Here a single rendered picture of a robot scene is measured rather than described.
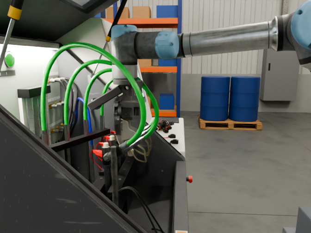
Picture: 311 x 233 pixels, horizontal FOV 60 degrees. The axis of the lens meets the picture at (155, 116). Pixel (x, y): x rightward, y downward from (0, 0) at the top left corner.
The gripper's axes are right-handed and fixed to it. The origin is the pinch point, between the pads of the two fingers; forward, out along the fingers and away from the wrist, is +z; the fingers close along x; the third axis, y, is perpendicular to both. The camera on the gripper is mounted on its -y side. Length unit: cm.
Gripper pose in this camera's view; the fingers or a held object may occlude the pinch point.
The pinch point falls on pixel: (120, 143)
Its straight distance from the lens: 85.9
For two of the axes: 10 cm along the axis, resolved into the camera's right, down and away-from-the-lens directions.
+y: 10.0, 0.2, -0.9
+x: 0.9, -2.1, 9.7
